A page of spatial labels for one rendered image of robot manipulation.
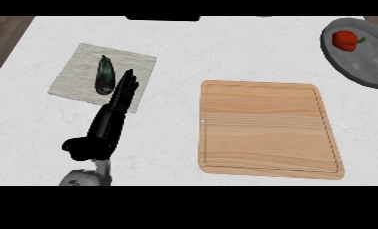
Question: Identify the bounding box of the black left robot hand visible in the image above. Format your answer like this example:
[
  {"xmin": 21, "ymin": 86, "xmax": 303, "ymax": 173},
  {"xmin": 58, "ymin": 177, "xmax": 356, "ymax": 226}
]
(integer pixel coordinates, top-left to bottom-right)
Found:
[{"xmin": 61, "ymin": 68, "xmax": 140, "ymax": 162}]

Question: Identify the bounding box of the wooden cutting board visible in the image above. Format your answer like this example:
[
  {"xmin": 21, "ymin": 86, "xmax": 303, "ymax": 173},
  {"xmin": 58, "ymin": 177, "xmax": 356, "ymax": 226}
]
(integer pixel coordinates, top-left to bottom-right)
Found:
[{"xmin": 196, "ymin": 79, "xmax": 347, "ymax": 181}]

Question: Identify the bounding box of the grey pan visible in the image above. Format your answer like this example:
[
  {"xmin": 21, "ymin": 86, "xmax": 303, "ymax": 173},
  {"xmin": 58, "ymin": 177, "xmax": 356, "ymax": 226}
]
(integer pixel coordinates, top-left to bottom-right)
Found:
[{"xmin": 319, "ymin": 17, "xmax": 378, "ymax": 90}]

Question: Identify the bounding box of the red bell pepper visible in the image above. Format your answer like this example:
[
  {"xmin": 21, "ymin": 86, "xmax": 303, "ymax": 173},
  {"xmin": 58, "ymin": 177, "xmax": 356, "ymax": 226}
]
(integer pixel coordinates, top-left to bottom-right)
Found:
[{"xmin": 331, "ymin": 30, "xmax": 368, "ymax": 52}]

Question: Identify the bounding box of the dark green eggplant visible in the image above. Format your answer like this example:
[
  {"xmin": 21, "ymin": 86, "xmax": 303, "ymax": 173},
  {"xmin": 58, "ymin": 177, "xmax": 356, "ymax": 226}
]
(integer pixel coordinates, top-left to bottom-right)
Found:
[{"xmin": 93, "ymin": 54, "xmax": 117, "ymax": 96}]

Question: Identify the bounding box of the pale grey placemat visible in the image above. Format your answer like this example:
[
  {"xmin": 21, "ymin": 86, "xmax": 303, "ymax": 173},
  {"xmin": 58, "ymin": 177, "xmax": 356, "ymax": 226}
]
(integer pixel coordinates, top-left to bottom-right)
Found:
[{"xmin": 46, "ymin": 42, "xmax": 158, "ymax": 114}]

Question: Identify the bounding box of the black appliance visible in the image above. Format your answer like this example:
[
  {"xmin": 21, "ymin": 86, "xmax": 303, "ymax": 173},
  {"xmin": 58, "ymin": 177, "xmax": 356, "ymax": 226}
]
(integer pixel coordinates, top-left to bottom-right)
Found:
[{"xmin": 124, "ymin": 15, "xmax": 202, "ymax": 23}]

